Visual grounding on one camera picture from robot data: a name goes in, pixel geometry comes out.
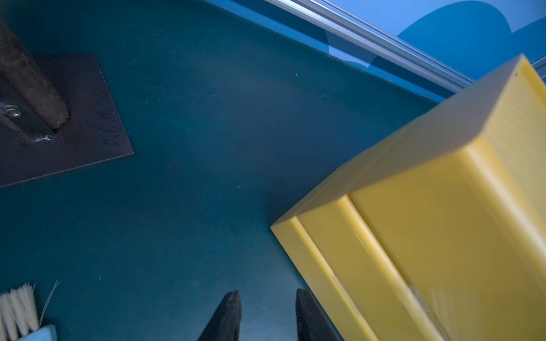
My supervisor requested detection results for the light blue hand brush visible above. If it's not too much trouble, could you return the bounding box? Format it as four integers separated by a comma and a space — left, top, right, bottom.
1, 281, 60, 341

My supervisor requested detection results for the yellow drawer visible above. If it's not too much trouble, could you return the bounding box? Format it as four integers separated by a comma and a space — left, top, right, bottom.
290, 196, 447, 340
271, 217, 378, 340
349, 139, 545, 340

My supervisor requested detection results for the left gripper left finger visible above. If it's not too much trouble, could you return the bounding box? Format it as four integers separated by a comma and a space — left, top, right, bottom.
198, 290, 243, 341

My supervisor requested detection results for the yellow top drawer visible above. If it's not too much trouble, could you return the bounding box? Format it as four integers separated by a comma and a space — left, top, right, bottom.
349, 139, 545, 340

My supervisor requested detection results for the rear horizontal aluminium bar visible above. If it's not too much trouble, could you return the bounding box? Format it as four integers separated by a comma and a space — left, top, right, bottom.
277, 1, 545, 97

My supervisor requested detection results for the yellow middle drawer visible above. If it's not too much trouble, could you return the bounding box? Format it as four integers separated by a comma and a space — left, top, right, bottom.
290, 196, 447, 340

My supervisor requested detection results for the yellow bottom drawer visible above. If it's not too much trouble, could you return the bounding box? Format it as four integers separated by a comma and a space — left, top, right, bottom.
271, 217, 378, 340

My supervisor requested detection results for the dark metal tree base plate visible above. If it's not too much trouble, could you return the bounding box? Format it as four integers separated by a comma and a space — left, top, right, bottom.
1, 54, 135, 188

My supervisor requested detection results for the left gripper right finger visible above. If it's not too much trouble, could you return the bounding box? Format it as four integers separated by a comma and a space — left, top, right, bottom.
296, 289, 339, 341

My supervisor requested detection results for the yellow three-drawer cabinet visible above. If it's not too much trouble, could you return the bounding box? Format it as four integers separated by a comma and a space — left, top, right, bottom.
272, 55, 545, 340

